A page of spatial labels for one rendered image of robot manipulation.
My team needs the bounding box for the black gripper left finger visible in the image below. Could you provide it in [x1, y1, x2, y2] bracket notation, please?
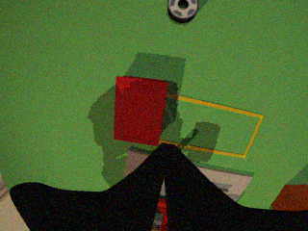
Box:
[9, 142, 168, 231]

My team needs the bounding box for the black and grey toy wheel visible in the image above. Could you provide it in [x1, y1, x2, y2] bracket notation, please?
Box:
[167, 0, 199, 23]

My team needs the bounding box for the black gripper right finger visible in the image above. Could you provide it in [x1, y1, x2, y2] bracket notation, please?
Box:
[165, 143, 308, 231]

